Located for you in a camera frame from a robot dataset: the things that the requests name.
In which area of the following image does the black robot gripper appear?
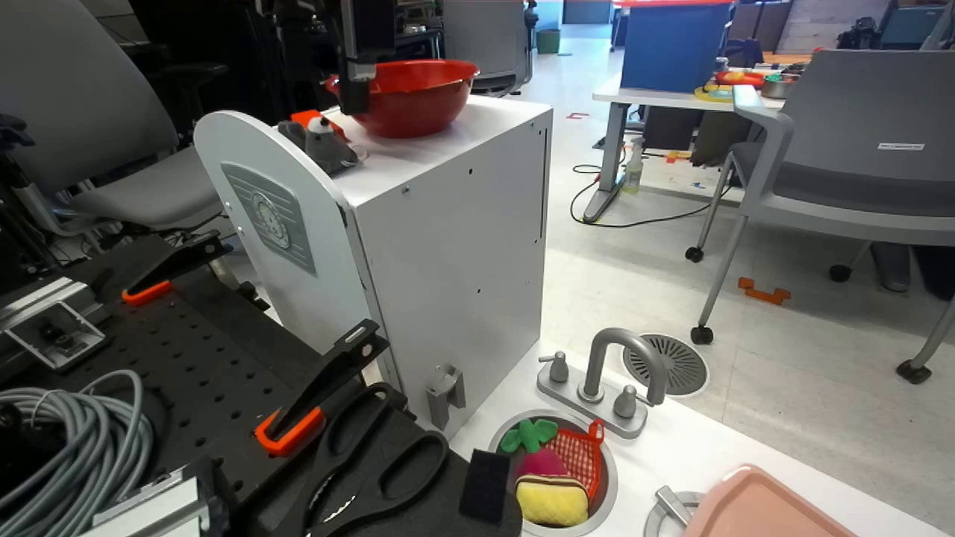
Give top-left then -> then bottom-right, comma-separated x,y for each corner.
339,0 -> 397,113

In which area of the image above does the red plastic bowl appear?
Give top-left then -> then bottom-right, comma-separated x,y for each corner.
358,59 -> 481,137

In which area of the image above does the white toy kitchen cabinet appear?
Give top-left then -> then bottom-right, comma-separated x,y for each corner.
193,95 -> 551,435

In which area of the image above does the green toy leaf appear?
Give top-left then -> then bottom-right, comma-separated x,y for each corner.
499,417 -> 557,453

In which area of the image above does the grey toy faucet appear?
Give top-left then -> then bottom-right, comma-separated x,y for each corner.
536,328 -> 669,438

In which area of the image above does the toy strawberry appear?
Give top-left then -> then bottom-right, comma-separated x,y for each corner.
518,422 -> 605,507

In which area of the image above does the yellow toy sponge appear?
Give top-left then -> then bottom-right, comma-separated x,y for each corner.
517,480 -> 588,528

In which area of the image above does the blue bin with orange lid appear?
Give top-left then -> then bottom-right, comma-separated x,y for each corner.
621,0 -> 732,92

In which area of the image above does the grey padded chair left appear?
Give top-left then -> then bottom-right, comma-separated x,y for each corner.
0,0 -> 220,237

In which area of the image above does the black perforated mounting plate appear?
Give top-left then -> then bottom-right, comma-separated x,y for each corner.
56,232 -> 518,537

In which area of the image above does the white desk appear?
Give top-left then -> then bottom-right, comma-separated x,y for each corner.
581,82 -> 778,225

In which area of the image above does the round floor drain cover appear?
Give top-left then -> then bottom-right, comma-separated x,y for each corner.
646,334 -> 711,398

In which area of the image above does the black sponge block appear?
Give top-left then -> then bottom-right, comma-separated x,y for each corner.
458,450 -> 511,526

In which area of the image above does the orange floor tape marker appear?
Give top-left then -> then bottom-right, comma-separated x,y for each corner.
738,277 -> 790,308

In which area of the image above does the grey office chair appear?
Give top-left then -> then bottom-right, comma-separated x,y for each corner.
688,49 -> 955,344

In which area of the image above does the pink plastic tray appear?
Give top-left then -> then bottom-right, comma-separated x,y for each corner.
682,467 -> 852,537

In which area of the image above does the black floor cable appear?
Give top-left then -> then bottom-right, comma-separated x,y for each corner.
567,159 -> 720,232

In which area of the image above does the aluminium extrusion bracket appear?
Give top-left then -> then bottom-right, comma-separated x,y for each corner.
0,277 -> 108,371

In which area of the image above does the grey coiled cable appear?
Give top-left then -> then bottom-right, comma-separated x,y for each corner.
0,367 -> 159,537

